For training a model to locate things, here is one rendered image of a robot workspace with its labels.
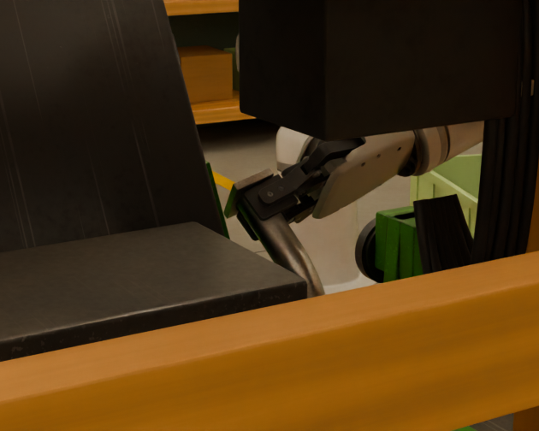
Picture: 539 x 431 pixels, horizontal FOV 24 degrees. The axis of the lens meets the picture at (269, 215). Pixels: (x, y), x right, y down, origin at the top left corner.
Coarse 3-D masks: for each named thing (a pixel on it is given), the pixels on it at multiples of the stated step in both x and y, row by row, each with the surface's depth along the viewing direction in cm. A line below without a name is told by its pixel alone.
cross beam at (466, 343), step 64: (256, 320) 73; (320, 320) 73; (384, 320) 74; (448, 320) 76; (512, 320) 79; (0, 384) 64; (64, 384) 64; (128, 384) 66; (192, 384) 68; (256, 384) 70; (320, 384) 72; (384, 384) 75; (448, 384) 78; (512, 384) 81
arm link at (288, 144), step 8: (280, 128) 188; (280, 136) 186; (288, 136) 185; (296, 136) 184; (304, 136) 184; (280, 144) 186; (288, 144) 185; (296, 144) 184; (280, 152) 187; (288, 152) 185; (296, 152) 184; (280, 160) 187; (288, 160) 185; (296, 160) 184; (280, 168) 188
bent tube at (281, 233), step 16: (256, 176) 112; (272, 176) 113; (240, 192) 112; (240, 208) 113; (256, 224) 112; (272, 224) 111; (272, 240) 111; (288, 240) 111; (272, 256) 111; (288, 256) 110; (304, 256) 111; (304, 272) 110; (320, 288) 111
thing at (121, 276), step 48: (96, 240) 100; (144, 240) 100; (192, 240) 100; (0, 288) 88; (48, 288) 88; (96, 288) 88; (144, 288) 88; (192, 288) 88; (240, 288) 88; (288, 288) 90; (0, 336) 80; (48, 336) 81; (96, 336) 83
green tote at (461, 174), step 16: (448, 160) 249; (464, 160) 250; (480, 160) 250; (416, 176) 244; (432, 176) 235; (448, 176) 250; (464, 176) 250; (416, 192) 244; (432, 192) 236; (448, 192) 228; (464, 192) 222; (464, 208) 222
